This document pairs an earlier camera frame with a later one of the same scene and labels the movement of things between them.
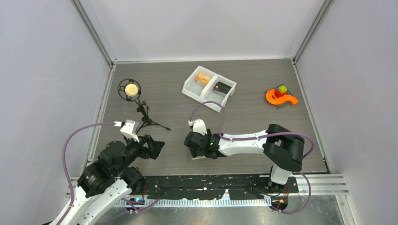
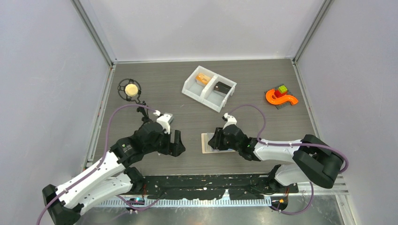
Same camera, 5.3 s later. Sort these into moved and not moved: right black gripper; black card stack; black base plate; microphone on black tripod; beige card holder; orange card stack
Moved: beige card holder; right black gripper
Not moved: black base plate; black card stack; microphone on black tripod; orange card stack
